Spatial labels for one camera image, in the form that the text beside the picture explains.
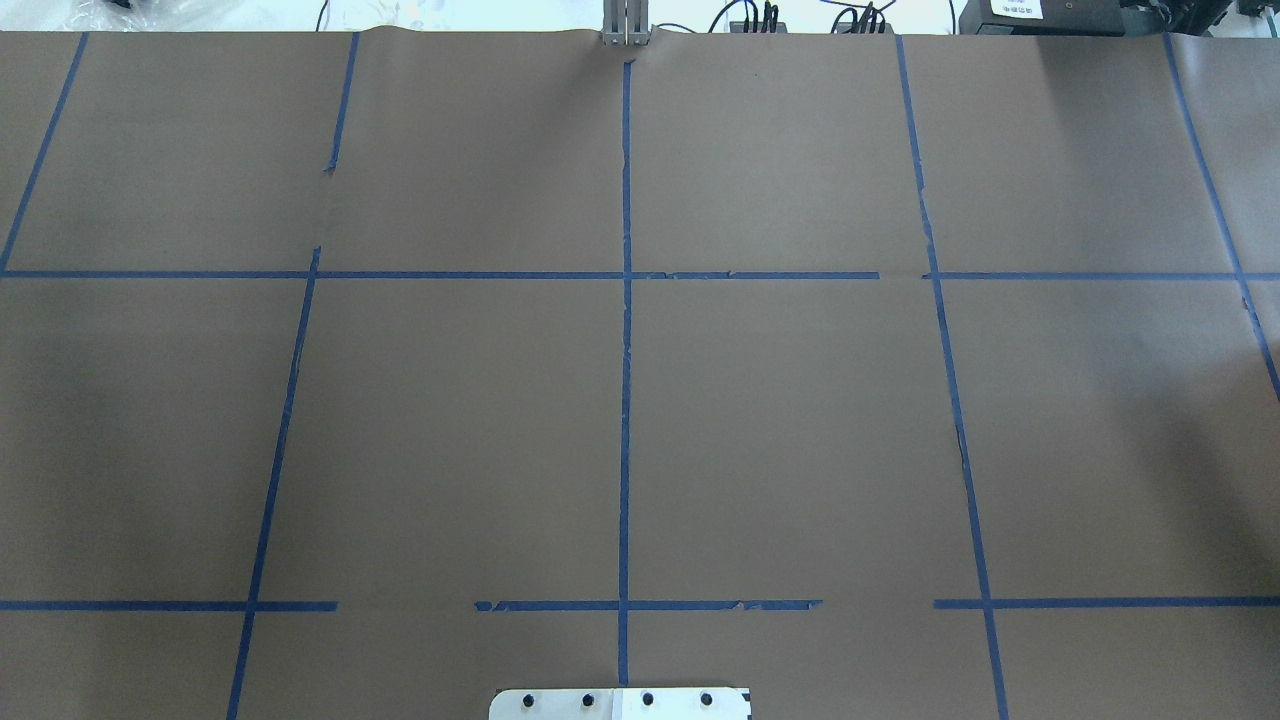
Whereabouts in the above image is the white pedestal base plate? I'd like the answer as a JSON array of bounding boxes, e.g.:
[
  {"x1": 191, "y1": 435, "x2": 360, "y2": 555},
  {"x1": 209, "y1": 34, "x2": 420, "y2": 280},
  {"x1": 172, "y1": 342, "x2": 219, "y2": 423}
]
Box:
[{"x1": 488, "y1": 687, "x2": 753, "y2": 719}]

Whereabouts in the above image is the black desktop box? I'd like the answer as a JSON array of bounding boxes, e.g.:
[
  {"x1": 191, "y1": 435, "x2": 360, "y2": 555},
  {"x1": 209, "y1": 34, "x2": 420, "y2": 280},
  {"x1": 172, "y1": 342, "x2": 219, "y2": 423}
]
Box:
[{"x1": 957, "y1": 1, "x2": 1187, "y2": 37}]

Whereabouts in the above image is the aluminium frame post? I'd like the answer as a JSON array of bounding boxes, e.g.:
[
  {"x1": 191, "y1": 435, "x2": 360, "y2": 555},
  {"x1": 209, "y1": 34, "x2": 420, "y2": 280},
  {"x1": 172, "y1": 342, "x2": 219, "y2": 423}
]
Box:
[{"x1": 600, "y1": 0, "x2": 652, "y2": 47}]

